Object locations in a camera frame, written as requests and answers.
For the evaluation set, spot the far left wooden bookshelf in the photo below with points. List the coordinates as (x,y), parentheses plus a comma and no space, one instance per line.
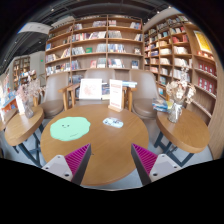
(22,72)

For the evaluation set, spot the beige chair right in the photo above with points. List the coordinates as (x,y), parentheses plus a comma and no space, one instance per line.
(146,91)

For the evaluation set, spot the green cloud-shaped mouse pad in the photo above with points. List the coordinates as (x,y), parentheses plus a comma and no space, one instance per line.
(69,128)

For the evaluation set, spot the large wooden bookshelf centre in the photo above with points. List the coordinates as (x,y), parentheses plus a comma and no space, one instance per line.
(98,41)

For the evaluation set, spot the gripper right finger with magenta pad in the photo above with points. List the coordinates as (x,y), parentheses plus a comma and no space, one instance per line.
(152,167)

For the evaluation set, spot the left vase with pink flowers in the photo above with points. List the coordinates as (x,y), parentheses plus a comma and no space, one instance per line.
(30,90)

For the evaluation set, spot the round wooden table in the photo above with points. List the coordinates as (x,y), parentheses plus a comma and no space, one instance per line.
(20,128)
(189,133)
(111,158)

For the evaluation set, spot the glass vase with dried flowers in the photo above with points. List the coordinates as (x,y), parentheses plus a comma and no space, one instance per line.
(180,91)

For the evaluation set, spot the round wooden centre table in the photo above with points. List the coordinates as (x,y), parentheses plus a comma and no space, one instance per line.
(111,158)

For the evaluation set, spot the upright white sign stand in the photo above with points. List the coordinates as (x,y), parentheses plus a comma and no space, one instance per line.
(115,101)

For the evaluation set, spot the yellow poster on shelf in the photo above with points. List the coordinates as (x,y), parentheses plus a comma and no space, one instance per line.
(202,41)

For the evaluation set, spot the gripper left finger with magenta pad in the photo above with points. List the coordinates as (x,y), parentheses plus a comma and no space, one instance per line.
(71,167)

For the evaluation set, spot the stack of books on right table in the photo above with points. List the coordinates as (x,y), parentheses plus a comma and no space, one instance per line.
(160,105)

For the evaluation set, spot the round wooden right table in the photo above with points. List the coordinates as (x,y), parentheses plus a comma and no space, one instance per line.
(189,133)

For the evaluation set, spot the beige chair left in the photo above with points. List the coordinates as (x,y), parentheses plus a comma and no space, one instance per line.
(53,99)

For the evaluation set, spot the white framed picture board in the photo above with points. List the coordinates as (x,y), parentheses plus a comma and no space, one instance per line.
(90,88)

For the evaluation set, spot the round wooden left table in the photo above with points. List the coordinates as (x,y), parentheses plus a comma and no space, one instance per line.
(20,128)

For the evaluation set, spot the wooden bookshelf right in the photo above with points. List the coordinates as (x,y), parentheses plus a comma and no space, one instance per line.
(170,44)

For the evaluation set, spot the white card on left table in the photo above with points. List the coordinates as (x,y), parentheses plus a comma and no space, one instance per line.
(20,105)

